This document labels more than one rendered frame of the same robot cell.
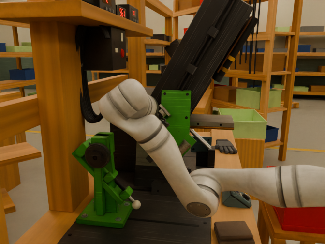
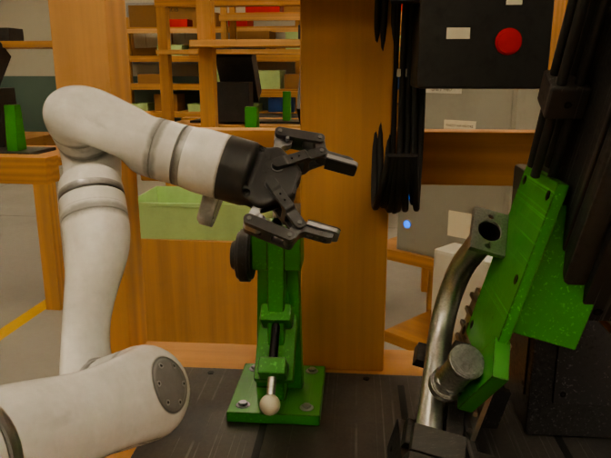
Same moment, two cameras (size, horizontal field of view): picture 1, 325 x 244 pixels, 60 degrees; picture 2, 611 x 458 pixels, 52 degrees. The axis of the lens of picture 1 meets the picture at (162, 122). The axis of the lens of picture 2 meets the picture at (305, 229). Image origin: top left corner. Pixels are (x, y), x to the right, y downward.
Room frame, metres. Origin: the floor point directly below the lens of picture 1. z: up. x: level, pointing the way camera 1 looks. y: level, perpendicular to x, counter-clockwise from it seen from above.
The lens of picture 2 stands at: (0.79, -0.66, 1.38)
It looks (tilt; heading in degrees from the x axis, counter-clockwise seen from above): 14 degrees down; 85
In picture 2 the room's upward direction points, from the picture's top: straight up
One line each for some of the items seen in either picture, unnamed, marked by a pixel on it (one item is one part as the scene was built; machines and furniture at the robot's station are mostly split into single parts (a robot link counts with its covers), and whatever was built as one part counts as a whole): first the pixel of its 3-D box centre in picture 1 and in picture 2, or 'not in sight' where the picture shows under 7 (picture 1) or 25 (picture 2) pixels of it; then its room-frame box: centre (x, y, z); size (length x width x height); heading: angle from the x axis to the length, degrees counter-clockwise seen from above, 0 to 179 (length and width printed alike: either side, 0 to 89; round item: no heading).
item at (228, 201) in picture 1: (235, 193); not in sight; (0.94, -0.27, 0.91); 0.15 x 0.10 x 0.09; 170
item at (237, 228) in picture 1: (233, 232); not in sight; (0.70, -0.20, 0.91); 0.10 x 0.08 x 0.03; 91
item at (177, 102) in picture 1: (176, 115); (541, 268); (1.09, -0.05, 1.17); 0.13 x 0.12 x 0.20; 170
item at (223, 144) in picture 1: (224, 146); not in sight; (1.47, -0.34, 0.91); 0.20 x 0.11 x 0.03; 0
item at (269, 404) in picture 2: (131, 200); (271, 389); (0.81, 0.10, 0.96); 0.06 x 0.03 x 0.06; 80
